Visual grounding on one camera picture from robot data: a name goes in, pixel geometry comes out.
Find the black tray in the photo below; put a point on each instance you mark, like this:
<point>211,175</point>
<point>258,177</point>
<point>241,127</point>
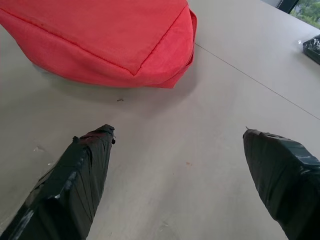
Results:
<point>312,47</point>

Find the red fabric bag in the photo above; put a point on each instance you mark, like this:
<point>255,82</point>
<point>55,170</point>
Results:
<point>100,42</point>

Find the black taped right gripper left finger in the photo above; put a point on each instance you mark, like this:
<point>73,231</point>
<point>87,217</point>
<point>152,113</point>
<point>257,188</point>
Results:
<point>65,185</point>

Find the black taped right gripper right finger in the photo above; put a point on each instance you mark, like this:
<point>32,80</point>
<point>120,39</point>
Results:
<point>282,180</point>

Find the dark window frame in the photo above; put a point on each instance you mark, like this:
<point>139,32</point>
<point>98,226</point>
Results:
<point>290,5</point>

